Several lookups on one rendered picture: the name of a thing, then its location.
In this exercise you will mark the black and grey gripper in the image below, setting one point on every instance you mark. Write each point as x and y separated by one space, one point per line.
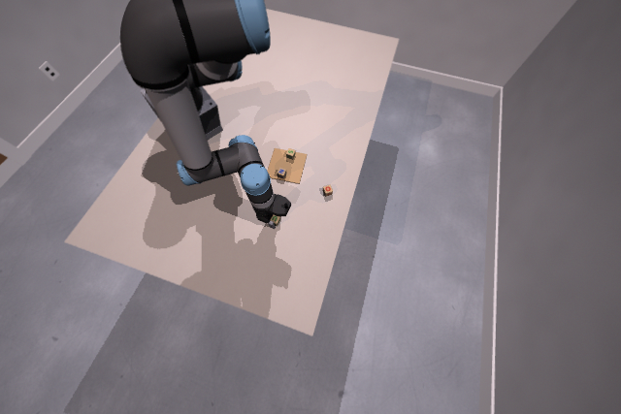
277 205

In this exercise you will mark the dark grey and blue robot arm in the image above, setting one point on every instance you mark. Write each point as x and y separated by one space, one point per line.
157 56

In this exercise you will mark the tan flat mat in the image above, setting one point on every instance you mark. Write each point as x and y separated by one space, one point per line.
294 167

